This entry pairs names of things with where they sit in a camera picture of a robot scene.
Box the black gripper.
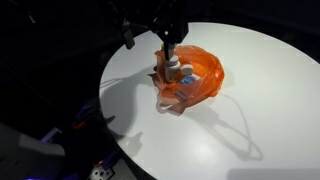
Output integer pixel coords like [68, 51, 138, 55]
[151, 0, 190, 62]

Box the small brown bottle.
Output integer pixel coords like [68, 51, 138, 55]
[164, 54, 182, 84]

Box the blue label white cap bottle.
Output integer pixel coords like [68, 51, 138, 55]
[179, 63, 202, 86]

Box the orange plastic bag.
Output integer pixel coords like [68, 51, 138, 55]
[151, 44, 225, 115]

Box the small grey object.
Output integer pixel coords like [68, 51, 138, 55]
[174, 90, 188, 100]

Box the purple orange clamp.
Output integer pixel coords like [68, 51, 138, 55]
[94, 151, 122, 170]

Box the perforated metal plate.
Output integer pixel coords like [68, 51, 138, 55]
[88, 164, 116, 180]

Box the large grey rounded housing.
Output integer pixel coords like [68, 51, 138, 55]
[0, 121, 66, 180]

